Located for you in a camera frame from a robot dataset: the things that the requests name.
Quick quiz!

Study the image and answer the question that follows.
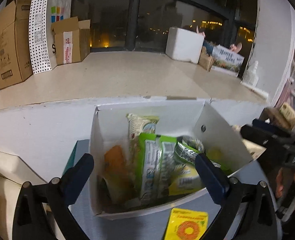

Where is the large cardboard box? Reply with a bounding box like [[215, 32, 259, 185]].
[[0, 0, 33, 89]]

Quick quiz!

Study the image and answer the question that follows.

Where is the green snack bar package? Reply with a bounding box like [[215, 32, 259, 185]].
[[134, 133, 177, 205]]

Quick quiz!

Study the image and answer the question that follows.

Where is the yellow sunflower snack packet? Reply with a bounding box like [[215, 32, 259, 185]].
[[164, 207, 209, 240]]

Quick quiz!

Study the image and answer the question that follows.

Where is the polka dot paper bag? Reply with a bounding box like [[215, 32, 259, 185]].
[[29, 0, 71, 74]]

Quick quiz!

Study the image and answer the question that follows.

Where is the orange cake snack package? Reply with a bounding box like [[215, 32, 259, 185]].
[[102, 145, 134, 204]]

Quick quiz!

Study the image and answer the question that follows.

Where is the white spray bottle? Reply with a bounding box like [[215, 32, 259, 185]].
[[242, 61, 259, 87]]

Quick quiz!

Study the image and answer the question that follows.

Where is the small brown carton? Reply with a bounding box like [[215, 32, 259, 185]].
[[198, 46, 214, 72]]

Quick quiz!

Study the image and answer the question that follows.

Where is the cream leather sofa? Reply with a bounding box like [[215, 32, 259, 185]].
[[0, 152, 45, 239]]

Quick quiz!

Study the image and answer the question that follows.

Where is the right hand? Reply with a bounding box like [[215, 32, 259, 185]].
[[275, 168, 295, 222]]

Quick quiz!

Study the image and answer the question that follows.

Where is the printed landscape carton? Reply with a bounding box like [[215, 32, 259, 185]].
[[211, 45, 244, 76]]

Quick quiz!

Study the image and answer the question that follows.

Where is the white storage box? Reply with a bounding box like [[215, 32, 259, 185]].
[[89, 100, 252, 220]]

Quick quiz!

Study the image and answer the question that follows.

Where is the white foam box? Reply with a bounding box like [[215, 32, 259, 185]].
[[165, 27, 204, 64]]

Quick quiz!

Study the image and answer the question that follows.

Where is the small open cardboard box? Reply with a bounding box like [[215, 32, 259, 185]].
[[52, 17, 90, 65]]

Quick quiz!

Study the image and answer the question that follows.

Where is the cream patterned small box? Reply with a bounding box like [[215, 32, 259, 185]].
[[279, 102, 295, 128]]

